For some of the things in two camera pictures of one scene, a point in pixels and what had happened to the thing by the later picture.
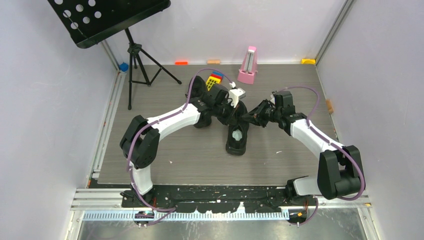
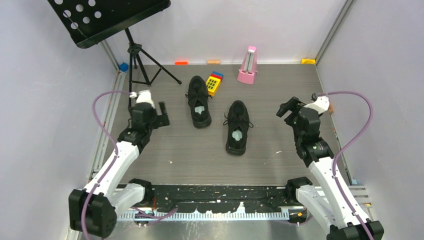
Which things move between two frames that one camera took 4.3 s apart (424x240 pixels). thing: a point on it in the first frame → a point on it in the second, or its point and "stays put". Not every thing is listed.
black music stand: x=90 y=21 stays put
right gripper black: x=256 y=117 → x=291 y=105
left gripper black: x=231 y=111 → x=162 y=120
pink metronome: x=249 y=67 stays put
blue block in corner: x=124 y=66 stays put
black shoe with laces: x=237 y=132 stays put
